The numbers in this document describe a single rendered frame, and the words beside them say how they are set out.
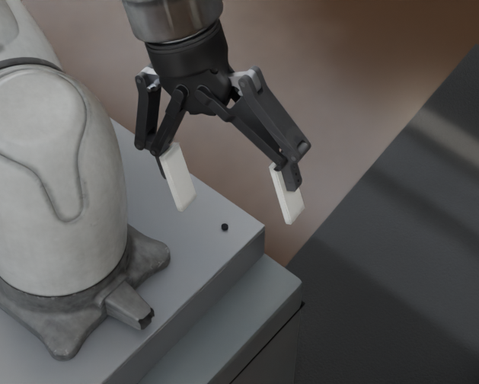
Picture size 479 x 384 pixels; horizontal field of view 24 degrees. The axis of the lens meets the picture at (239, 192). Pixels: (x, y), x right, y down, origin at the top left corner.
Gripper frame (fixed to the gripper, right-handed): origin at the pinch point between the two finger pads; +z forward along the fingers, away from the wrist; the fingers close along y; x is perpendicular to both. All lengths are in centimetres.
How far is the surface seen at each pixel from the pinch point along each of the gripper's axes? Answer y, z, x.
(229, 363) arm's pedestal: 6.4, 21.9, 2.7
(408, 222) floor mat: 35, 73, -90
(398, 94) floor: 48, 61, -121
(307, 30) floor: 72, 48, -128
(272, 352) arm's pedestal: 8.2, 29.2, -7.1
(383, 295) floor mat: 34, 78, -73
